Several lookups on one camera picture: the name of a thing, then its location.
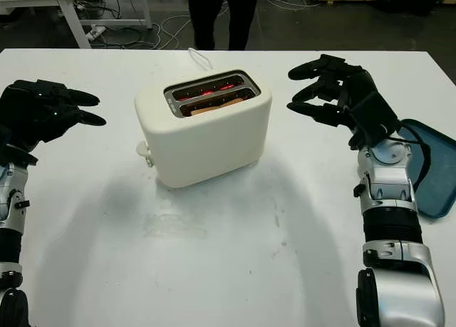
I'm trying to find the cream white toaster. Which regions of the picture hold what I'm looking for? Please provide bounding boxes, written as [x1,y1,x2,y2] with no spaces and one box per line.
[134,66,274,190]

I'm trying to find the person in black trousers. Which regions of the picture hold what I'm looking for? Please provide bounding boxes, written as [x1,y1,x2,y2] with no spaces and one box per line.
[187,0,261,51]

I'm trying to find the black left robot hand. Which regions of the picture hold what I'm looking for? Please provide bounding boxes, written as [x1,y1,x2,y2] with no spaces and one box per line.
[0,79,107,153]

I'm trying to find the blue plastic tray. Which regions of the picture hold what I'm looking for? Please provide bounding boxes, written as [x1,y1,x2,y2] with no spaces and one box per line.
[397,118,456,219]

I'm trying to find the white desk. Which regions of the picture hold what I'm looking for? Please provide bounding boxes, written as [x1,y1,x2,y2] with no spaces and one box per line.
[0,0,152,49]

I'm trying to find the toast slice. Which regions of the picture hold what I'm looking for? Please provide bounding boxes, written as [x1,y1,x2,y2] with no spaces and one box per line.
[190,95,247,117]

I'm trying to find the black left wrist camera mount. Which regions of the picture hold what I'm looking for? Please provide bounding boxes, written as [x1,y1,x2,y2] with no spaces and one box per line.
[0,141,39,167]

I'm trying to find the cream toaster lever knob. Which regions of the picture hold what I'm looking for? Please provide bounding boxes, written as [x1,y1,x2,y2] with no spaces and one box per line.
[135,141,156,167]

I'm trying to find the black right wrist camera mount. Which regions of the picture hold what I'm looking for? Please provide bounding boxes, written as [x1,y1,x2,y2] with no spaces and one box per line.
[351,91,400,145]

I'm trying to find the white floor cable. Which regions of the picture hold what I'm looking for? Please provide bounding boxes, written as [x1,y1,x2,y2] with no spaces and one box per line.
[155,15,186,50]

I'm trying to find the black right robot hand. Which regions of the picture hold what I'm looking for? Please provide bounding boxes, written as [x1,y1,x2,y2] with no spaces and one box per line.
[286,54,378,150]

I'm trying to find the white power strip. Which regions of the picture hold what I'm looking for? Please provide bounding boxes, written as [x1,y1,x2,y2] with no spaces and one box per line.
[85,24,106,40]

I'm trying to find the white toaster power cord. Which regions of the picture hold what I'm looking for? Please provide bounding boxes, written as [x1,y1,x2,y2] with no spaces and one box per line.
[187,47,214,71]

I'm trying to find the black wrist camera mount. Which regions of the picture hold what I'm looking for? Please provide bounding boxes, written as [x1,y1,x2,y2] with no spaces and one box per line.
[351,91,400,145]
[0,141,39,167]

